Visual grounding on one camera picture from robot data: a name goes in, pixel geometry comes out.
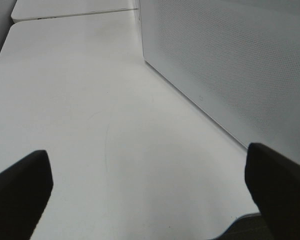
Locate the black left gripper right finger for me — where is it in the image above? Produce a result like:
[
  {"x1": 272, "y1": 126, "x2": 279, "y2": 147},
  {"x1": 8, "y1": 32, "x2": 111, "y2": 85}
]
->
[{"x1": 244, "y1": 143, "x2": 300, "y2": 240}]

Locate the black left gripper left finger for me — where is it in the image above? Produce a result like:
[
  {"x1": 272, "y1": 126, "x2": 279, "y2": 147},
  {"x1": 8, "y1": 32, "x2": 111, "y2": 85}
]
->
[{"x1": 0, "y1": 150, "x2": 54, "y2": 240}]

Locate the white microwave door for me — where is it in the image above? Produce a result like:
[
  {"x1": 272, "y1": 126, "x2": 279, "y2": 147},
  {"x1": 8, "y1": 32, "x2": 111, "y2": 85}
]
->
[{"x1": 139, "y1": 0, "x2": 300, "y2": 164}]

